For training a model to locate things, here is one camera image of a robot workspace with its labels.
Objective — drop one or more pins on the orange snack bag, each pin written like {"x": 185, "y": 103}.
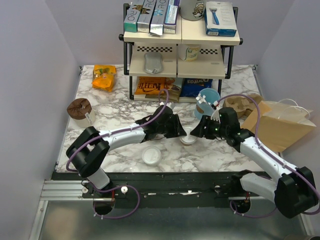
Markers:
{"x": 104, "y": 77}

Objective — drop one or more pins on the blue silver toothpaste box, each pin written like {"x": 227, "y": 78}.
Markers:
{"x": 158, "y": 17}

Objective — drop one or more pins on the cardboard cup carrier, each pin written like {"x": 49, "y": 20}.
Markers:
{"x": 242, "y": 106}

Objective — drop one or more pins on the teal toothpaste box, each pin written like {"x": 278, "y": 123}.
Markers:
{"x": 131, "y": 20}

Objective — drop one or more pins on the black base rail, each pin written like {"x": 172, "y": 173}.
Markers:
{"x": 168, "y": 190}

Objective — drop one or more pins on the white printed cup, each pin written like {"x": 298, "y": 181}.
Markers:
{"x": 188, "y": 52}

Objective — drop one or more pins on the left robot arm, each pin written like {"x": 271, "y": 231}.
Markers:
{"x": 89, "y": 150}

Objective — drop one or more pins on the blue Doritos bag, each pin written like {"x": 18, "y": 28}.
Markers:
{"x": 192, "y": 86}

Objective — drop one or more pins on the brown paper bag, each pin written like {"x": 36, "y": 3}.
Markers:
{"x": 280, "y": 125}

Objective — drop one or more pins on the blue plastic cup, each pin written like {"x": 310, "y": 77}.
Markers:
{"x": 204, "y": 109}

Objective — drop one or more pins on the orange Kettle chips bag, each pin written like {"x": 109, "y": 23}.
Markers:
{"x": 150, "y": 87}

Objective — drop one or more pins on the blue razor box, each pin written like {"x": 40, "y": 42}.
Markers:
{"x": 219, "y": 19}

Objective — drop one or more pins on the purple white toothpaste box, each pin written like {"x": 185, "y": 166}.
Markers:
{"x": 170, "y": 21}

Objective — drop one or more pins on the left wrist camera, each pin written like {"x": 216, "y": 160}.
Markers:
{"x": 171, "y": 105}

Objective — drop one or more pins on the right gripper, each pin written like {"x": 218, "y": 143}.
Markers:
{"x": 199, "y": 131}

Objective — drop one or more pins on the grey sponge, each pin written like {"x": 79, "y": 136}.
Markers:
{"x": 153, "y": 63}

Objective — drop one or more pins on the brown paper coffee cup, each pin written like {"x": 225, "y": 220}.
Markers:
{"x": 187, "y": 143}

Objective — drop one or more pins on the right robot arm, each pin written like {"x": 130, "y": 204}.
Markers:
{"x": 291, "y": 189}

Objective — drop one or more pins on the two-tier shelf rack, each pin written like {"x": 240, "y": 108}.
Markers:
{"x": 214, "y": 60}

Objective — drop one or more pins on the white stirrers in cup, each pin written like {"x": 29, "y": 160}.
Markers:
{"x": 202, "y": 99}

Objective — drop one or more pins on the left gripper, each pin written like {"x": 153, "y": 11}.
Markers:
{"x": 178, "y": 130}

